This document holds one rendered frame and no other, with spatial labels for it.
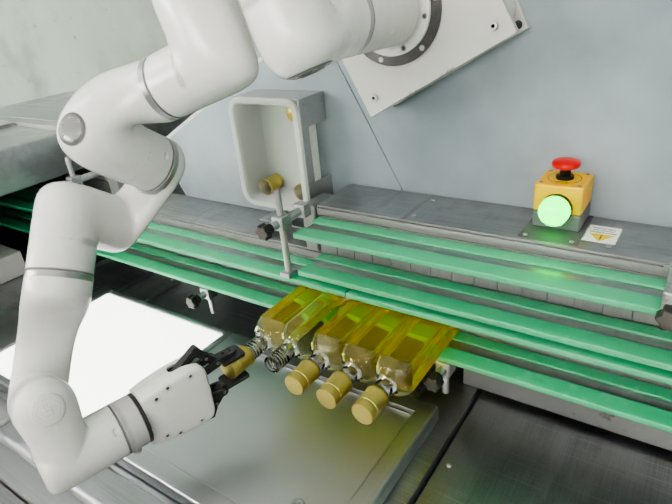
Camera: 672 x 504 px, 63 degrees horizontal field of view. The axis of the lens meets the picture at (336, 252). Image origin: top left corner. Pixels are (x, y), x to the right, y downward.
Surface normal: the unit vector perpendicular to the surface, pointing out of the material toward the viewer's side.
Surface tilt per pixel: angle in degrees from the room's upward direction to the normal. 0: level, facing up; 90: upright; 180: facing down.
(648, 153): 0
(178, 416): 75
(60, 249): 68
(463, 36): 4
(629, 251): 90
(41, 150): 90
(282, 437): 91
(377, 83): 4
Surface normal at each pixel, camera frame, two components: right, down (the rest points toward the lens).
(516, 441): -0.10, -0.88
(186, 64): -0.43, 0.42
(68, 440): 0.71, 0.02
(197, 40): -0.12, 0.33
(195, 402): 0.64, 0.29
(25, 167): 0.83, 0.18
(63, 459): 0.52, 0.08
